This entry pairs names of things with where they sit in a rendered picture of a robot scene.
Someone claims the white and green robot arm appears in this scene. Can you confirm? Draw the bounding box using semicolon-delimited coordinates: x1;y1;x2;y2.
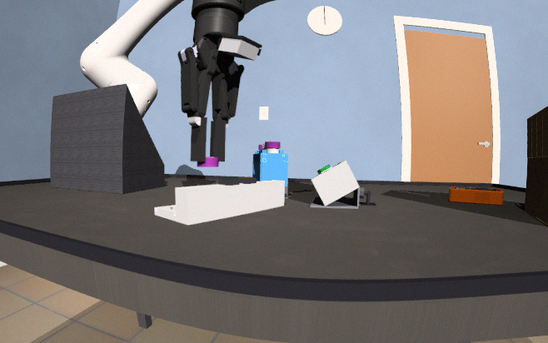
80;0;275;118

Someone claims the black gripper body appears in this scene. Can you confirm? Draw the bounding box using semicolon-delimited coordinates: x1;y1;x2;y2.
192;7;239;76

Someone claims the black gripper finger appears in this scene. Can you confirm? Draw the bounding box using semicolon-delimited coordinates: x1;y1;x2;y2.
210;53;244;162
177;46;219;162

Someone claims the dark grey table edge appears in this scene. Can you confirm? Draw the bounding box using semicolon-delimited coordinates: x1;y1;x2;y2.
0;180;548;301

